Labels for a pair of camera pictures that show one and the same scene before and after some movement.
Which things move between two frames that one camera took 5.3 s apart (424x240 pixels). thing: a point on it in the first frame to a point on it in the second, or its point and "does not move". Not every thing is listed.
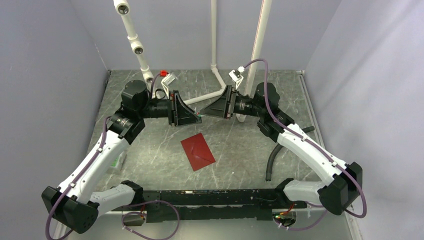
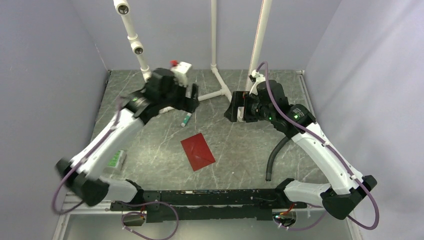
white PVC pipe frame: (123, 7) does not move
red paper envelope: (197, 152) does not move
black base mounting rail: (206, 205) does not move
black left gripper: (183, 115) to (187, 104)
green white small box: (119, 161) does not move
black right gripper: (223, 107) to (240, 98)
